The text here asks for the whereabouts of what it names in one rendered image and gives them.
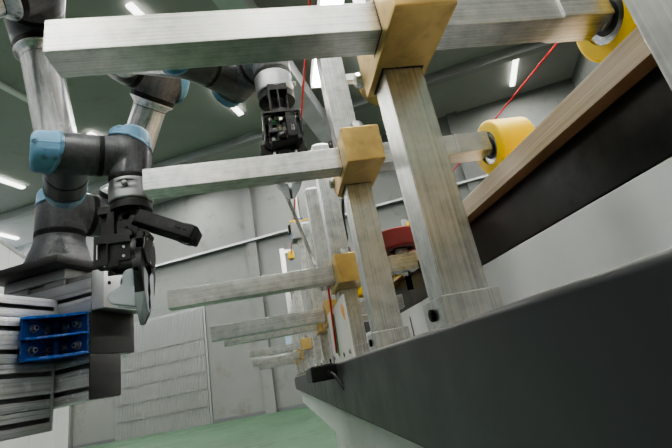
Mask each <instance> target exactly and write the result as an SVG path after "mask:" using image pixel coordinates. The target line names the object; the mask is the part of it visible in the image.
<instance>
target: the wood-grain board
mask: <svg viewBox="0 0 672 448"><path fill-rule="evenodd" d="M657 66H658V64H657V63H656V61H655V59H654V57H653V55H652V53H651V51H650V50H649V48H648V46H647V44H646V42H645V40H644V38H643V37H642V35H641V33H640V31H639V29H638V27H636V28H635V29H634V30H633V31H632V32H631V33H630V34H629V35H628V36H627V37H626V38H625V39H624V40H623V41H622V42H621V43H620V44H619V45H618V46H617V47H616V48H615V49H614V50H613V51H612V52H611V53H610V54H609V55H608V56H607V57H606V58H605V59H604V60H603V61H602V62H601V63H600V64H599V65H598V66H597V67H596V68H595V69H594V70H593V71H592V72H591V73H590V74H589V75H588V76H587V77H586V78H585V79H584V80H583V81H582V82H581V83H580V84H579V85H578V86H577V87H576V88H575V89H574V90H573V91H572V92H571V93H570V94H569V95H568V96H567V97H566V98H565V99H564V100H563V101H562V102H561V103H560V104H559V105H558V106H557V107H556V108H555V109H554V110H553V111H552V112H551V113H550V114H549V115H548V116H547V117H546V118H545V119H544V120H543V121H542V122H541V123H540V124H539V125H538V126H537V127H536V128H535V129H534V130H533V131H532V132H531V133H530V134H529V135H528V136H527V137H526V138H525V139H524V140H523V141H522V142H521V143H520V144H519V145H518V146H517V147H516V148H515V149H514V150H513V151H512V152H511V153H510V154H509V155H508V156H507V157H506V158H505V159H504V160H503V161H502V162H501V163H500V164H499V165H498V166H497V167H496V168H495V169H494V170H493V171H492V172H491V173H490V174H489V175H488V176H487V177H486V178H485V179H484V180H483V181H482V182H481V183H480V184H479V185H478V186H477V187H476V188H475V189H474V190H473V191H472V192H471V193H470V194H469V195H468V196H467V197H466V198H465V199H464V200H463V201H462V202H463V205H464V208H465V212H466V215H467V218H468V222H469V224H470V223H471V222H472V221H474V220H475V219H476V218H477V217H478V216H480V215H481V214H482V213H483V212H484V211H486V210H487V209H488V208H489V207H490V206H491V205H493V204H494V203H495V202H496V201H497V200H499V199H500V198H501V197H502V196H503V195H505V194H506V193H507V192H508V191H509V190H510V189H512V188H513V187H514V186H515V185H516V184H518V183H519V182H520V181H521V180H522V179H524V178H525V177H526V176H527V175H528V174H529V173H531V172H532V171H533V170H534V169H535V168H537V167H538V166H539V165H540V164H541V163H543V162H544V161H545V160H546V159H547V158H548V157H550V156H551V155H552V154H553V153H554V152H556V151H557V150H558V149H559V148H560V147H562V146H563V145H564V144H565V143H566V142H567V141H569V140H570V139H571V138H572V137H573V136H575V135H576V134H577V133H578V132H579V131H581V130H582V129H583V128H584V127H585V126H586V125H588V124H589V123H590V122H591V121H592V120H594V119H595V118H596V117H597V116H598V115H600V114H601V113H602V112H603V111H604V110H605V109H607V108H608V107H609V106H610V105H611V104H613V103H614V102H615V101H616V100H617V99H619V98H620V97H621V96H622V95H623V94H624V93H626V92H627V91H628V90H629V89H630V88H632V87H633V86H634V85H635V84H636V83H638V82H639V81H640V80H641V79H642V78H643V77H645V76H646V75H647V74H648V73H649V72H651V71H652V70H653V69H654V68H655V67H657Z"/></svg>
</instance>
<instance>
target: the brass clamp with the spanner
mask: <svg viewBox="0 0 672 448"><path fill-rule="evenodd" d="M330 265H332V267H333V272H334V277H335V283H334V285H330V289H331V294H332V295H336V293H337V292H338V291H340V290H346V289H352V288H357V290H358V289H359V288H360V286H361V281H360V277H359V272H358V267H357V262H356V257H355V252H347V253H341V254H334V256H333V258H332V260H331V263H330Z"/></svg>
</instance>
